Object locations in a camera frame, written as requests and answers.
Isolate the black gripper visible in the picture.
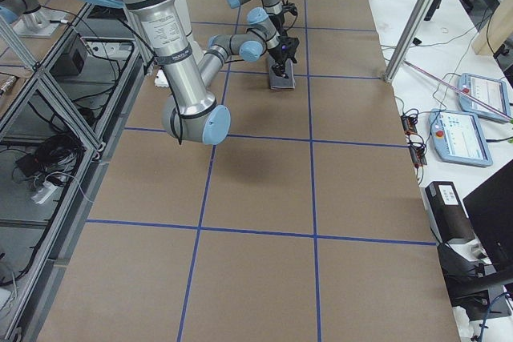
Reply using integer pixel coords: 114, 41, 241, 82
272, 11, 287, 36
269, 36, 289, 74

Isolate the pink grey-backed towel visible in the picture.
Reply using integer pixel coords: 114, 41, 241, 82
267, 56, 296, 90

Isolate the long reacher grabber stick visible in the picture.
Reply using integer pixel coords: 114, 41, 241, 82
403, 60, 512, 123

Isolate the near blue teach pendant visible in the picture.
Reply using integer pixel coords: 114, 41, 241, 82
429, 109, 493, 167

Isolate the blue teach pendant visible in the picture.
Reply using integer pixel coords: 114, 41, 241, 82
429, 109, 493, 167
457, 73, 511, 123

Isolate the far blue teach pendant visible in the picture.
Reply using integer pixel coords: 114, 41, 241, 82
457, 73, 511, 123

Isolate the black floor box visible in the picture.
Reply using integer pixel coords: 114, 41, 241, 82
50, 34, 87, 77

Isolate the brown black device box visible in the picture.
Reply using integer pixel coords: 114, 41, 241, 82
424, 181, 475, 244

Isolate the black computer monitor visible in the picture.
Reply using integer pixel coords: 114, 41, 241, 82
463, 161, 512, 268

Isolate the white power strip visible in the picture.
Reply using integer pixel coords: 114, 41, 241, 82
31, 181, 58, 204

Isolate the aluminium frame post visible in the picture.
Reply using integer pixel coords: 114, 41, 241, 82
383, 0, 434, 83

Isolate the aluminium side frame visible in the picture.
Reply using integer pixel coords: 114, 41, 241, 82
1, 6, 144, 341

